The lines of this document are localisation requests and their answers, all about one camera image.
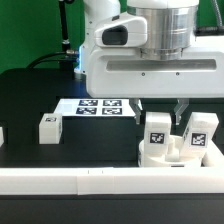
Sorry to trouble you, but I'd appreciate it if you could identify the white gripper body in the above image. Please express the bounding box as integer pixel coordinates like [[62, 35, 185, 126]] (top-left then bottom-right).
[[86, 47, 224, 98]]

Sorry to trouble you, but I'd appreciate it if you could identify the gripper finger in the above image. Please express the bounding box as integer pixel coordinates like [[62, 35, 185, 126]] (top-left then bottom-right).
[[129, 98, 142, 124], [174, 98, 189, 125]]

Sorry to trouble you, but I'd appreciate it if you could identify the white round stool seat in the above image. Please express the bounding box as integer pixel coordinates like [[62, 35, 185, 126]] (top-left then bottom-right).
[[138, 135, 202, 167]]

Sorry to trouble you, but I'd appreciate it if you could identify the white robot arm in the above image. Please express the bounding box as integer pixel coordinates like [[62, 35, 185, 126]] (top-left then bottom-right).
[[76, 0, 224, 120]]

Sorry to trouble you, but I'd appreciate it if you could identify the white marker sheet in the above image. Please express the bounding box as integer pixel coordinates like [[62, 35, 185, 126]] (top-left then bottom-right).
[[54, 99, 135, 117]]

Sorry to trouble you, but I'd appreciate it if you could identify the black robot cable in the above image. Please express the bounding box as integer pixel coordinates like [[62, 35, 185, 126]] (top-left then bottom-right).
[[25, 0, 81, 70]]

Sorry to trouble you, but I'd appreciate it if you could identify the white U-shaped barrier wall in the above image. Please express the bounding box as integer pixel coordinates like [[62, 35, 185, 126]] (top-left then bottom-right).
[[0, 126, 224, 196]]

